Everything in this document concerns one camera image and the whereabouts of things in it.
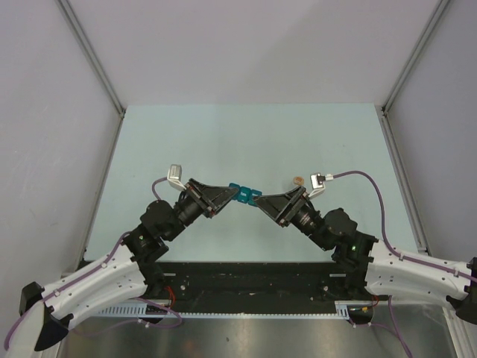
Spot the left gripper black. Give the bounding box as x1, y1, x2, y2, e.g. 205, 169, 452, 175
165, 178, 239, 241

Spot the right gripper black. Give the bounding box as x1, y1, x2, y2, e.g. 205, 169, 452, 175
252, 185, 331, 251

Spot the teal weekly pill organizer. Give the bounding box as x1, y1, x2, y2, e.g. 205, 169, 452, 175
229, 183, 262, 207

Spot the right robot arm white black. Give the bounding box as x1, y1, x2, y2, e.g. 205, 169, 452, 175
253, 186, 476, 324

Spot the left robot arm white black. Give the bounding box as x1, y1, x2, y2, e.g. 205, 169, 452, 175
4, 179, 238, 357

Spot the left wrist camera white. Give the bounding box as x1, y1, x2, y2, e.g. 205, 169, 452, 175
166, 164, 186, 191

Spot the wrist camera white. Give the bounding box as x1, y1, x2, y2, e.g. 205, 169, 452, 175
308, 172, 334, 199
166, 164, 186, 191

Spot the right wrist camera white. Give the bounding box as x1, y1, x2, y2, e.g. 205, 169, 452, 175
308, 172, 334, 199

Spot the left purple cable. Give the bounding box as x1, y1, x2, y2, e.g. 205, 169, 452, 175
5, 177, 183, 346

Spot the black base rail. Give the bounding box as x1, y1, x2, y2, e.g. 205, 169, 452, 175
143, 262, 373, 315

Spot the white cable duct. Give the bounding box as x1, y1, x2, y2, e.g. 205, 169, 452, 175
96, 304, 373, 321

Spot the right aluminium frame post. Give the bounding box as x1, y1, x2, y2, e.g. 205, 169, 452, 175
381, 0, 453, 115

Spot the aluminium frame post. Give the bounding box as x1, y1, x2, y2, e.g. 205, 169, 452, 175
55, 0, 126, 117
381, 0, 453, 115

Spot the left aluminium frame post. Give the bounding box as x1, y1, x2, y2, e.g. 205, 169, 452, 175
55, 0, 126, 117

